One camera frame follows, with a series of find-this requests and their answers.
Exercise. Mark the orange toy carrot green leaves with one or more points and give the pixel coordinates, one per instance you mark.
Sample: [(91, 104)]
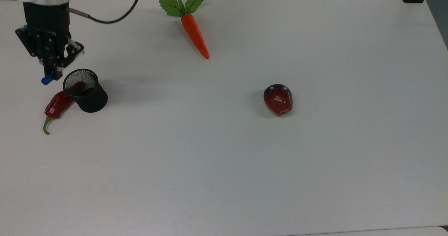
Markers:
[(194, 33)]

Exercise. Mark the dark red toy apple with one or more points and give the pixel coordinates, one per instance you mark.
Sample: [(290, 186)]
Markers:
[(278, 99)]

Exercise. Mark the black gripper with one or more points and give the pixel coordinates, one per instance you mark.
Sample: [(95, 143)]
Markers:
[(47, 22)]

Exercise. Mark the red toy chili pepper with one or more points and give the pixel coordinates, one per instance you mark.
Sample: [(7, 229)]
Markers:
[(57, 104)]

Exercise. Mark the white marker with blue cap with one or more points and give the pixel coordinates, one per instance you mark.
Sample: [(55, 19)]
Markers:
[(47, 78)]

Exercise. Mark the black mesh pen cup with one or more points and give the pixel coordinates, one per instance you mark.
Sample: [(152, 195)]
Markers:
[(87, 92)]

